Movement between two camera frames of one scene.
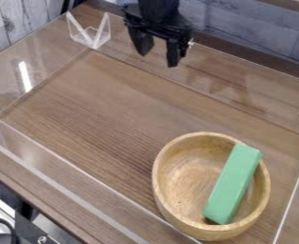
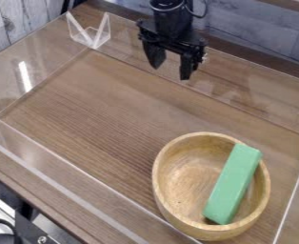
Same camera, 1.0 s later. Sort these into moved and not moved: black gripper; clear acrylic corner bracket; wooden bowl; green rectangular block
Moved: black gripper
Not moved: clear acrylic corner bracket; wooden bowl; green rectangular block
